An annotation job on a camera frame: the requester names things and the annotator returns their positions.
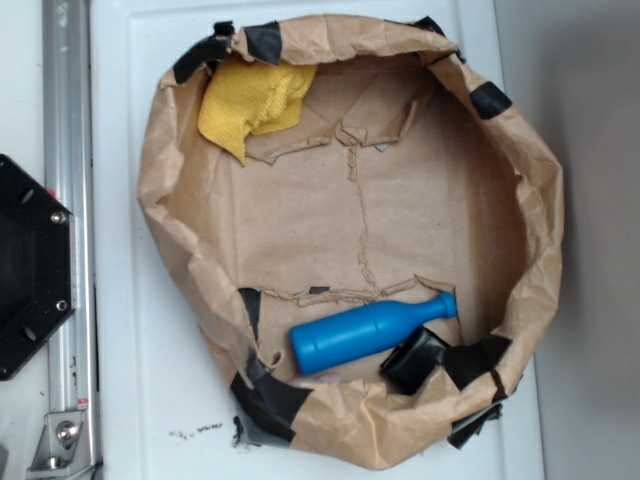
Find black tape wad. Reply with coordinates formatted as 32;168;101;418
380;327;450;395

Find metal corner bracket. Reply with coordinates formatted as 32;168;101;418
26;410;99;479

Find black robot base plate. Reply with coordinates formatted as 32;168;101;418
1;155;75;381

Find brown paper bag basin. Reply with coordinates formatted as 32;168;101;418
138;15;564;470

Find yellow cloth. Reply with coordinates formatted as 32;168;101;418
197;57;318;165

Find blue plastic bottle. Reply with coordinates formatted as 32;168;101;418
289;292;457;376

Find aluminium extrusion rail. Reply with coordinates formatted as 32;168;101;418
42;1;99;412

